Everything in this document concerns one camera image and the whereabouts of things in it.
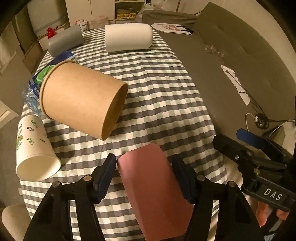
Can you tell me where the blue plastic water bottle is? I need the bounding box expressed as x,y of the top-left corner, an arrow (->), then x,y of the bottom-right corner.
22,51 -> 78,116

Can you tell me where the checkered tablecloth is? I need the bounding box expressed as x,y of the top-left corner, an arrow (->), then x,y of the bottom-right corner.
21,29 -> 227,216

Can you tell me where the white paper with drawing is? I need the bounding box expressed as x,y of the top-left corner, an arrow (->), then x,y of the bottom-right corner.
152,23 -> 193,35

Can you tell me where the pink basket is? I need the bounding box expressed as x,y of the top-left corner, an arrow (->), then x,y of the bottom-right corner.
89,16 -> 109,29

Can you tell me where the brown kraft paper cup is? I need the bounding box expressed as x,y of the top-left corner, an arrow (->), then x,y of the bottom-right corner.
39,60 -> 128,140

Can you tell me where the beige chair seat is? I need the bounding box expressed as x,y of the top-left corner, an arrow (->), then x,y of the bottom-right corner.
1,203 -> 31,240

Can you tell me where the white washing machine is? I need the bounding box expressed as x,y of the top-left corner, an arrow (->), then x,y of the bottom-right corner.
27,0 -> 68,38

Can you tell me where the person's hand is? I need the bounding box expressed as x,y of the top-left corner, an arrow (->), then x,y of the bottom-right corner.
255,201 -> 289,227

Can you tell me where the white cabinet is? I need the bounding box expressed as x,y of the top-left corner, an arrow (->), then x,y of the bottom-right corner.
65,0 -> 146,26

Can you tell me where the white leaf-print paper cup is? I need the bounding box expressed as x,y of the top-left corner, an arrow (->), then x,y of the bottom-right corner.
16,115 -> 61,182

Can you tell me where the yellow egg tray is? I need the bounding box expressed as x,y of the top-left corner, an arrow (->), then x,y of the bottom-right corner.
116,12 -> 136,20

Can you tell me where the black cable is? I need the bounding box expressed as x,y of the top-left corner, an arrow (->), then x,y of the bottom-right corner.
225,69 -> 296,130

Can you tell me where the white paper strip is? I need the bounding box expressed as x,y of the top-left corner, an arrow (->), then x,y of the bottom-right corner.
221,65 -> 251,106

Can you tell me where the grey cup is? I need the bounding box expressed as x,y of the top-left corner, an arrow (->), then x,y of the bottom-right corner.
48,25 -> 84,57

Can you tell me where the pink hexagonal cup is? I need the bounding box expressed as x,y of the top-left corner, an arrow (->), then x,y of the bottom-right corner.
117,144 -> 193,240

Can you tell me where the grey sofa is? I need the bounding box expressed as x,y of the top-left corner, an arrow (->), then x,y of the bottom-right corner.
142,3 -> 295,139

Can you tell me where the red bottle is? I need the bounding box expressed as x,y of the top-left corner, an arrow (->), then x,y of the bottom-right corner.
47,27 -> 56,39

